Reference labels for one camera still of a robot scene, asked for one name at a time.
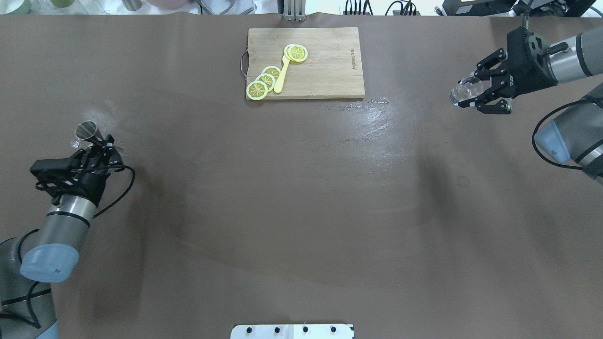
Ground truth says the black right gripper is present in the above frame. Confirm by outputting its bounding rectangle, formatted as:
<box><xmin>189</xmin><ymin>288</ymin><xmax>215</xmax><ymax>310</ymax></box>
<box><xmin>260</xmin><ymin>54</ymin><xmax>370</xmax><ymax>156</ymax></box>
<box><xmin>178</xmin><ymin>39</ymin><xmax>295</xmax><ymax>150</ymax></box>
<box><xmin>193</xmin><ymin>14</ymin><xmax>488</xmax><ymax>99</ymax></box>
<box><xmin>458</xmin><ymin>26</ymin><xmax>558</xmax><ymax>114</ymax></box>

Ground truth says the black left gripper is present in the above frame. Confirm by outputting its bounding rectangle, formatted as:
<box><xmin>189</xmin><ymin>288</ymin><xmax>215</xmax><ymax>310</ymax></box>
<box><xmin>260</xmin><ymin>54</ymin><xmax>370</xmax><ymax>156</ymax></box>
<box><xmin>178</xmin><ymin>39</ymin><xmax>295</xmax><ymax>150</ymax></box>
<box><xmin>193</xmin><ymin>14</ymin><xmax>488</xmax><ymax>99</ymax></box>
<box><xmin>47</xmin><ymin>135</ymin><xmax>125</xmax><ymax>205</ymax></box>

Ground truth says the steel double jigger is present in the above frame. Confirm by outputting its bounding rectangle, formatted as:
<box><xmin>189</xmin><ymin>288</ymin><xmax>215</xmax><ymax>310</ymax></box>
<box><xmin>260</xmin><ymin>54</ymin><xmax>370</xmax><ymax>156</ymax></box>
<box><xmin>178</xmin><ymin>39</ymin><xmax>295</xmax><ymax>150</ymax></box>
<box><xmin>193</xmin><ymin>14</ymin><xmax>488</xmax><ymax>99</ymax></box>
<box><xmin>74</xmin><ymin>120</ymin><xmax>125</xmax><ymax>155</ymax></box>

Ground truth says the clear glass measuring cup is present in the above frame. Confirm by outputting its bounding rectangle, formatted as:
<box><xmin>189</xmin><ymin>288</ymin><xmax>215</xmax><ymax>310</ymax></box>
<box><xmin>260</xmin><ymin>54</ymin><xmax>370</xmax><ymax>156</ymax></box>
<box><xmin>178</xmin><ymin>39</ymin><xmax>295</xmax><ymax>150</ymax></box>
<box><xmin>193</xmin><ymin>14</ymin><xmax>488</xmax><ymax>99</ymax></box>
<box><xmin>449</xmin><ymin>76</ymin><xmax>484</xmax><ymax>106</ymax></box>

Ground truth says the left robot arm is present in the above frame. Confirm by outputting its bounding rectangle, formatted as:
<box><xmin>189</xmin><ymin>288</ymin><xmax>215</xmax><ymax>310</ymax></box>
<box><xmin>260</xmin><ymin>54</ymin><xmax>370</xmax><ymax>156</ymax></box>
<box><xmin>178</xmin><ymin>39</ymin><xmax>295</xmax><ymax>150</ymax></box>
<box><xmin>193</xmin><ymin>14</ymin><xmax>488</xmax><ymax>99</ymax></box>
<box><xmin>1</xmin><ymin>135</ymin><xmax>136</xmax><ymax>339</ymax></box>

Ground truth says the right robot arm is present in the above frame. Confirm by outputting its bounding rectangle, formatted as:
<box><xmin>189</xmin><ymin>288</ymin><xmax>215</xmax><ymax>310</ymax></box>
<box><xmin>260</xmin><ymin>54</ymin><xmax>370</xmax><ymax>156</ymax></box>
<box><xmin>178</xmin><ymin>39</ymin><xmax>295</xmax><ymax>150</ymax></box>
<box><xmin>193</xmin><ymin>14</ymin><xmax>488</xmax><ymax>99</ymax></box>
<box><xmin>449</xmin><ymin>26</ymin><xmax>603</xmax><ymax>183</ymax></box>

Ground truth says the bamboo cutting board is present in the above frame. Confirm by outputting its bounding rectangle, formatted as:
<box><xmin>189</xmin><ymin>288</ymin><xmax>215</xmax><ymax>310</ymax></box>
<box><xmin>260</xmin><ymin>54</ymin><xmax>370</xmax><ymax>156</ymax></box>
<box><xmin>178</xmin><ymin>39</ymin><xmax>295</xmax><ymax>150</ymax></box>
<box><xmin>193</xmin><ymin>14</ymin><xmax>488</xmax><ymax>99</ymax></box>
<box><xmin>247</xmin><ymin>27</ymin><xmax>365</xmax><ymax>100</ymax></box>

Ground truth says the lemon slice far end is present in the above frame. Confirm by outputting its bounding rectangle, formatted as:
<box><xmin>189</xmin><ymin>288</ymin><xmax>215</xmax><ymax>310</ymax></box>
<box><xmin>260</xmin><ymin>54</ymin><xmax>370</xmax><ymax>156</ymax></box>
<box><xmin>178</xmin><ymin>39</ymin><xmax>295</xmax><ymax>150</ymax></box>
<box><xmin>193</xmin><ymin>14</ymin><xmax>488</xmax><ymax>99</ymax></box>
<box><xmin>245</xmin><ymin>80</ymin><xmax>269</xmax><ymax>101</ymax></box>

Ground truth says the lemon slice on knife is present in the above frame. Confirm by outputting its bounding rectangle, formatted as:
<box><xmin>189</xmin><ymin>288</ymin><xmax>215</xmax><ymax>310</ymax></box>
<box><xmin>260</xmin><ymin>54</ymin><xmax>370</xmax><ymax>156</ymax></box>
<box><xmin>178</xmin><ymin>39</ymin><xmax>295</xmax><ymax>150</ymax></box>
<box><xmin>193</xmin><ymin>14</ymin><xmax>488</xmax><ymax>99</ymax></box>
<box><xmin>284</xmin><ymin>44</ymin><xmax>309</xmax><ymax>63</ymax></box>

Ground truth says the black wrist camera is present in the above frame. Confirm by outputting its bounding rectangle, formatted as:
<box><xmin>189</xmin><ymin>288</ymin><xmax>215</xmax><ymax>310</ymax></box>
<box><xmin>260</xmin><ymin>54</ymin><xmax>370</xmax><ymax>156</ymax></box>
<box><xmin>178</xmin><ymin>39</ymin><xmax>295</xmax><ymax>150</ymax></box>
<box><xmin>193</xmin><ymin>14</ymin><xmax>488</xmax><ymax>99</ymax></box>
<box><xmin>30</xmin><ymin>157</ymin><xmax>81</xmax><ymax>183</ymax></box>

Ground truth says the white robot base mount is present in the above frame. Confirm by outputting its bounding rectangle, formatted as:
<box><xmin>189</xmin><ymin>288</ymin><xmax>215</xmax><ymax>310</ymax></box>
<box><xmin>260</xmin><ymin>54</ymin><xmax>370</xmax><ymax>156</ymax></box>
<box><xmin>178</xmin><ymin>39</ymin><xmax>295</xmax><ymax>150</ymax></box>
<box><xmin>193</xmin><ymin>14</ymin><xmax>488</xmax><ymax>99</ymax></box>
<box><xmin>230</xmin><ymin>323</ymin><xmax>356</xmax><ymax>339</ymax></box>

